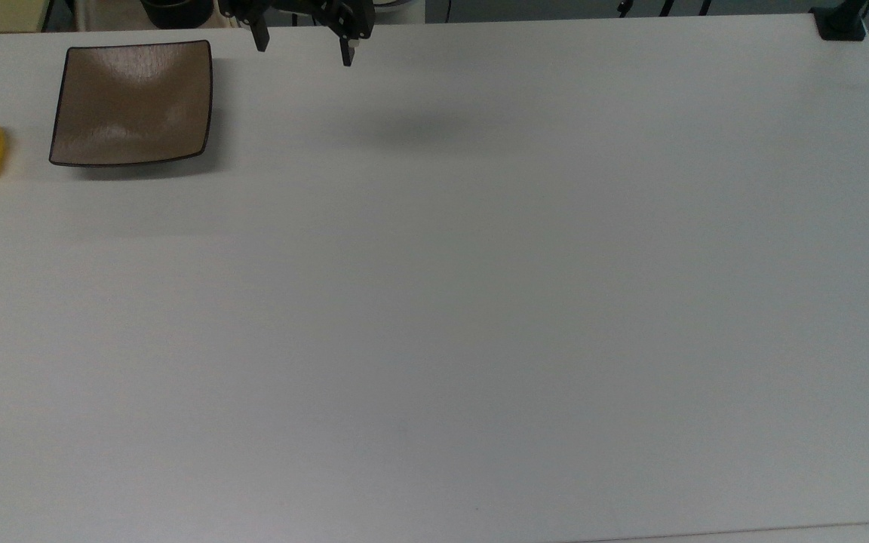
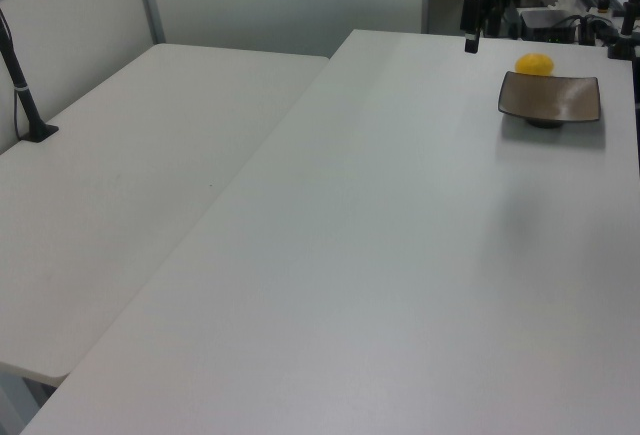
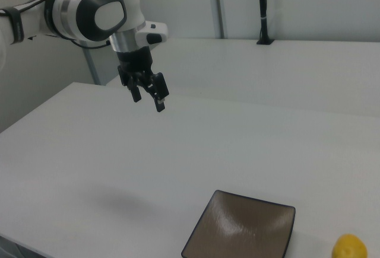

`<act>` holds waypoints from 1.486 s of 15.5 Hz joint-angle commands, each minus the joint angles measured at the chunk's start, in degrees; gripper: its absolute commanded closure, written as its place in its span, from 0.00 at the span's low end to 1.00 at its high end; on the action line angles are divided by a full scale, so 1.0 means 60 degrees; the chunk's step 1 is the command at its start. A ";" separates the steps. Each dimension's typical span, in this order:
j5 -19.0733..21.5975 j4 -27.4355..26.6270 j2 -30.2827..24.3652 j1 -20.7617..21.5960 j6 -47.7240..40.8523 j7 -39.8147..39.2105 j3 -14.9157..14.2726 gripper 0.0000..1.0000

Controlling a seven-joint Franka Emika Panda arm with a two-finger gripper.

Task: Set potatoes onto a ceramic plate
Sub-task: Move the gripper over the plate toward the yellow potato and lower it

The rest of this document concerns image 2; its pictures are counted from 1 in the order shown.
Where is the yellow potato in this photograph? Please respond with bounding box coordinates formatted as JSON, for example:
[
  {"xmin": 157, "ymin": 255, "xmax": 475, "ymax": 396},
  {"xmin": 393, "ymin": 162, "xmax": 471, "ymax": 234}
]
[{"xmin": 515, "ymin": 53, "xmax": 557, "ymax": 78}]

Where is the brown square ceramic plate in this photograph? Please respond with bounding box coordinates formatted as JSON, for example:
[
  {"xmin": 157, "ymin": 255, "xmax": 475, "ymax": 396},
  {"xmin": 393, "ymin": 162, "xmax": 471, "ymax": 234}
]
[{"xmin": 495, "ymin": 70, "xmax": 603, "ymax": 130}]

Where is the black clamp stand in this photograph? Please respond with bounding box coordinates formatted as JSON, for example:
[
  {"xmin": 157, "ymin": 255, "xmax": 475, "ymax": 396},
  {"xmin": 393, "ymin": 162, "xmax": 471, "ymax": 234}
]
[{"xmin": 606, "ymin": 1, "xmax": 640, "ymax": 61}]

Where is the white side table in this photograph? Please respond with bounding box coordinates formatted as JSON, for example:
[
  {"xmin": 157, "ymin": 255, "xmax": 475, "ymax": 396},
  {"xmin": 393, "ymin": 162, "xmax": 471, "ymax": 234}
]
[{"xmin": 0, "ymin": 43, "xmax": 331, "ymax": 389}]

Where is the black cable bundle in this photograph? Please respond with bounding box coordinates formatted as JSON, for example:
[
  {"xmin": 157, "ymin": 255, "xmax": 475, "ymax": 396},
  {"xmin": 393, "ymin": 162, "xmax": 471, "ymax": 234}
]
[{"xmin": 578, "ymin": 13, "xmax": 623, "ymax": 47}]

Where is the black camera stand pole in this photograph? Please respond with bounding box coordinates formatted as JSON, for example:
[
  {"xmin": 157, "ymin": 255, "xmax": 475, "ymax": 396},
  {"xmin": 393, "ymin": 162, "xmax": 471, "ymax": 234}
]
[{"xmin": 0, "ymin": 7, "xmax": 60, "ymax": 144}]

